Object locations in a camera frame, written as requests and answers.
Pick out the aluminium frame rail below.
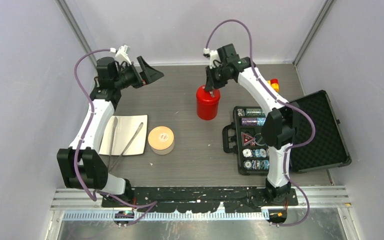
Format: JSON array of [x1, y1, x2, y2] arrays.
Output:
[[50, 186, 352, 227]]

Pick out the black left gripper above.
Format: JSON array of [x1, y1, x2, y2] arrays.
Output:
[[113, 56, 163, 91]]

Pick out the black poker chip case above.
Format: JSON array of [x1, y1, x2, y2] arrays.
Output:
[[222, 90, 352, 177]]

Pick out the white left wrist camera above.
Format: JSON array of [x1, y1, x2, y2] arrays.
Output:
[[110, 44, 132, 66]]

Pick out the steel round lunch container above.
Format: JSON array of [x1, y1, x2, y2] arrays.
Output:
[[149, 142, 175, 156]]

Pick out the metal tongs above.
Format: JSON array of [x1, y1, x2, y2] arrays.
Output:
[[107, 115, 148, 171]]

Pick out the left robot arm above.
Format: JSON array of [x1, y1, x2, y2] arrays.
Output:
[[56, 56, 164, 207]]

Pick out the yellow tape measure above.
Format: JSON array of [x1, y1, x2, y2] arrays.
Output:
[[267, 78, 280, 93]]

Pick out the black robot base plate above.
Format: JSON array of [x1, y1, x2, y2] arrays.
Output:
[[118, 186, 298, 214]]

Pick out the red tall cup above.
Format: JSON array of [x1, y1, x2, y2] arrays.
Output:
[[196, 99, 219, 121]]

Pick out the white square plate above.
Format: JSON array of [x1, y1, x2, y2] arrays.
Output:
[[99, 114, 148, 156]]

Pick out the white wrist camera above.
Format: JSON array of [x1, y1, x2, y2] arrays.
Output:
[[110, 44, 132, 66], [203, 48, 221, 69]]

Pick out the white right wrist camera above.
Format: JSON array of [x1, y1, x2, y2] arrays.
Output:
[[203, 48, 221, 69]]

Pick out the red round lid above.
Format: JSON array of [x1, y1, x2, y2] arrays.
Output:
[[195, 85, 221, 105]]

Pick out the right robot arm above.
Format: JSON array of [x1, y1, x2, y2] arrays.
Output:
[[203, 44, 299, 205]]

